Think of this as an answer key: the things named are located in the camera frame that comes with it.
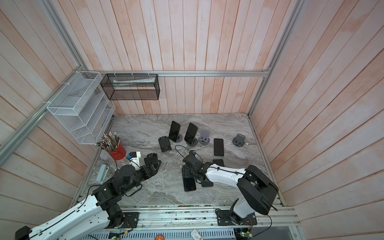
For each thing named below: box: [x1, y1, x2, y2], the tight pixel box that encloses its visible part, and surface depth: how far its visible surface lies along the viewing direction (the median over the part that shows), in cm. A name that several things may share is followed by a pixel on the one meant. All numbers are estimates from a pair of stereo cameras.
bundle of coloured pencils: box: [96, 131, 121, 152], surface depth 88 cm
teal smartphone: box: [184, 122, 198, 145], surface depth 99 cm
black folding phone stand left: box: [158, 136, 172, 153], surface depth 100 cm
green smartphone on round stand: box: [168, 120, 181, 142], surface depth 98 cm
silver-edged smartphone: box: [213, 138, 225, 157], surface depth 103 cm
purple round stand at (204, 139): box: [198, 129, 210, 145], surface depth 103 cm
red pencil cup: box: [109, 143, 127, 161], surface depth 91 cm
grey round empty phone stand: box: [232, 133, 246, 147], surface depth 102 cm
